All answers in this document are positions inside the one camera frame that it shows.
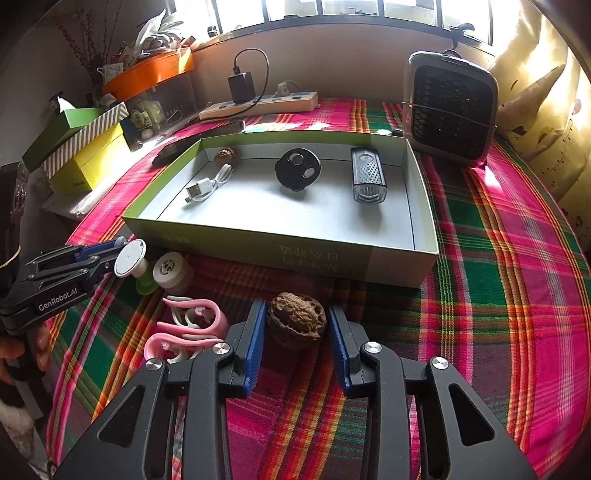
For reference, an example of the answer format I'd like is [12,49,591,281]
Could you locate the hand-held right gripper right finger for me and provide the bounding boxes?
[327,302,539,480]

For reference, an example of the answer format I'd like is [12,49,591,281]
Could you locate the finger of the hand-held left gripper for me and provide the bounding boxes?
[25,237,132,269]
[27,257,120,296]

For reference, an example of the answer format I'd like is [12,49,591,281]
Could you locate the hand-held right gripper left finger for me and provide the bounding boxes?
[53,298,269,480]

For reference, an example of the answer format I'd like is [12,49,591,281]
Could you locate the white disc stand green base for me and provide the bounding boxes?
[113,239,160,295]

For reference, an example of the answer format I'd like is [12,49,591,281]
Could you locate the pink clip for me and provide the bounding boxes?
[144,330,225,365]
[161,295,229,335]

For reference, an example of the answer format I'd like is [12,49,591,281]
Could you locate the white round case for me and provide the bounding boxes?
[152,253,195,294]

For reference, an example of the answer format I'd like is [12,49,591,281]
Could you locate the white usb cable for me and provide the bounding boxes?
[185,164,234,204]

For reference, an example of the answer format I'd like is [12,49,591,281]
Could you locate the green cardboard box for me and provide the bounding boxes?
[122,130,440,289]

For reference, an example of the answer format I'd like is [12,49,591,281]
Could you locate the black round disc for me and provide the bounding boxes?
[274,148,321,192]

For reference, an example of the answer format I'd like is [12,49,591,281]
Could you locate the black silver bike light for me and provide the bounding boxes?
[350,147,385,204]

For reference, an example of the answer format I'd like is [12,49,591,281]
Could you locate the person's left hand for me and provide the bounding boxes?
[0,320,52,386]

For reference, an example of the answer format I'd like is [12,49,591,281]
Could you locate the white paper sheet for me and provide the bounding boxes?
[41,185,116,220]

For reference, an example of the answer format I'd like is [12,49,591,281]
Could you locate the yellow box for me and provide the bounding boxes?
[48,122,134,195]

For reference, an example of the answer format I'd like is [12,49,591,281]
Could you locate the striped box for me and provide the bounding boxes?
[42,102,129,178]

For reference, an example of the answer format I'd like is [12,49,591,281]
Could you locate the black phone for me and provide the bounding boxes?
[151,119,246,167]

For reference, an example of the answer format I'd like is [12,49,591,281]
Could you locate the clear plastic storage box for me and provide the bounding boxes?
[124,74,200,153]

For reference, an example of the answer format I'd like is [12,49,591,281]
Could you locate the orange tray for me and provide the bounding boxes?
[102,48,195,101]

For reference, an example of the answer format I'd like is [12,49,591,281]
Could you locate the dried red twigs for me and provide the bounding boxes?
[58,7,121,84]

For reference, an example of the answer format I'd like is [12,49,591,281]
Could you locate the black charger adapter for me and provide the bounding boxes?
[228,71,256,104]

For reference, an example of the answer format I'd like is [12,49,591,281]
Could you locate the grey white cloth bundle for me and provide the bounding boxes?
[134,9,185,54]

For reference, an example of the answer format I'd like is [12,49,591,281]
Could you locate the white power strip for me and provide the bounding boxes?
[198,91,319,121]

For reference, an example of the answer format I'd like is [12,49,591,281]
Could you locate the grey mini fan heater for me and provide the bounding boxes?
[403,50,500,168]

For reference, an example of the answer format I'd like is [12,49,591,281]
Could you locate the window with metal bars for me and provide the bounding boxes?
[166,0,504,47]

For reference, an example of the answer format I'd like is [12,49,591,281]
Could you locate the cream patterned curtain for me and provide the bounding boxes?
[485,0,591,241]

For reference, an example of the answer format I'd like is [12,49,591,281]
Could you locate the black window latch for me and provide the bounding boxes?
[445,21,481,47]

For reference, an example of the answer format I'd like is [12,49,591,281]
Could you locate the black charger cable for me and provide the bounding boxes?
[232,48,269,116]

